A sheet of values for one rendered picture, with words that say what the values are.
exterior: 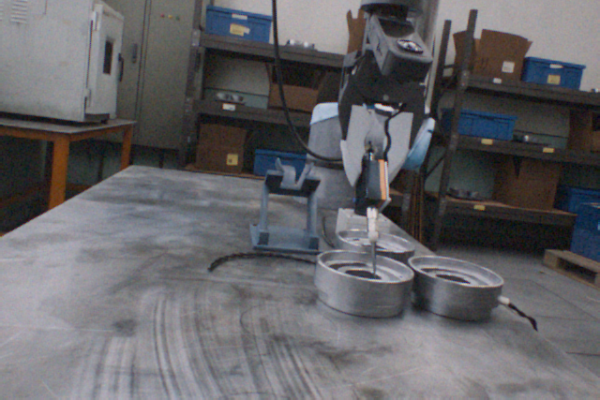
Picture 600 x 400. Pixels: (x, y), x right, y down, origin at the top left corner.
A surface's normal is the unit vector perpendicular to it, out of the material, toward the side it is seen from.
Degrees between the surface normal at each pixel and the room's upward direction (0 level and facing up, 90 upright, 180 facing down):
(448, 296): 90
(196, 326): 0
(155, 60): 90
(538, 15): 90
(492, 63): 92
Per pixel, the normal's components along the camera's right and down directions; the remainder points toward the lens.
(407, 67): 0.02, 0.58
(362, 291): -0.15, 0.10
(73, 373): 0.14, -0.98
